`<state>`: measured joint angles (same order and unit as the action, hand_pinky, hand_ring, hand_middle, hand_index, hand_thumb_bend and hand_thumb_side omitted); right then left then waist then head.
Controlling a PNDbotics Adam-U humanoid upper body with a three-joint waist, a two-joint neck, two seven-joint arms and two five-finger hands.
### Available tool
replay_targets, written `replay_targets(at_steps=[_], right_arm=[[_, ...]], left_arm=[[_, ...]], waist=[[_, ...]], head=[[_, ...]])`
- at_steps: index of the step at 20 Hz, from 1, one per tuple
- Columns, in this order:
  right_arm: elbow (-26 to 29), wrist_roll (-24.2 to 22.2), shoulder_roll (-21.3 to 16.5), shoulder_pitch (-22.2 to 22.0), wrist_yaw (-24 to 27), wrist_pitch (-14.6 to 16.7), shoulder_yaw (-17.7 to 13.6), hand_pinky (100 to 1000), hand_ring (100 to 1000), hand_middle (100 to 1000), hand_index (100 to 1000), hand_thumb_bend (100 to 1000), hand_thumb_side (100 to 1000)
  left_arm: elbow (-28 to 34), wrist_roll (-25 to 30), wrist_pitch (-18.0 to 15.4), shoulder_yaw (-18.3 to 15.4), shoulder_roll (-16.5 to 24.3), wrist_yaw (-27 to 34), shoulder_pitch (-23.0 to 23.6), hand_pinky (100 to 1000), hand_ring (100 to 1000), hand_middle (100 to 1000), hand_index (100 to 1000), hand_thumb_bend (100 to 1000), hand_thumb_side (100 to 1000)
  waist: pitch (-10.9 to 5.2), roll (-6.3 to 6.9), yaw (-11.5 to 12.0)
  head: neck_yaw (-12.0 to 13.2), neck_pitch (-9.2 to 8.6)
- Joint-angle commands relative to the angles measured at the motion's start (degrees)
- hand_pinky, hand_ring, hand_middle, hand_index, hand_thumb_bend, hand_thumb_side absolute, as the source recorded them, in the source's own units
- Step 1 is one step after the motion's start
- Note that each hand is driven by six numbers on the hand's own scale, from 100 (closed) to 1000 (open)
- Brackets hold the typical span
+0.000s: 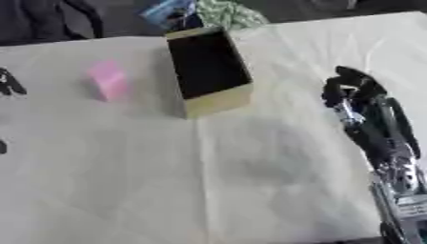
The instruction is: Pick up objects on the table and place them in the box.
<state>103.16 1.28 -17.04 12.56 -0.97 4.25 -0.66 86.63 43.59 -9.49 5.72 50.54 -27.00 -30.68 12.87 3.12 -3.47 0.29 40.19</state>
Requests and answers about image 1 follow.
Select tan cardboard box black inside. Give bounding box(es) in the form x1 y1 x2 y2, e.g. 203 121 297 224
163 26 255 120

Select pink rectangular block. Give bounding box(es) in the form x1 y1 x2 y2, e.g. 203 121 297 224
85 59 131 103

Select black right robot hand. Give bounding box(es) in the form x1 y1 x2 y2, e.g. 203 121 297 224
320 65 422 174

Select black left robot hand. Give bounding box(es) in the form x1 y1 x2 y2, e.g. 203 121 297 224
0 67 29 97

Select black bag with strap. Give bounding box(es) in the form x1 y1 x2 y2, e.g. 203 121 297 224
0 0 107 46

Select blue printed package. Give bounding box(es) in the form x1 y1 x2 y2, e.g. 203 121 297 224
138 0 204 31

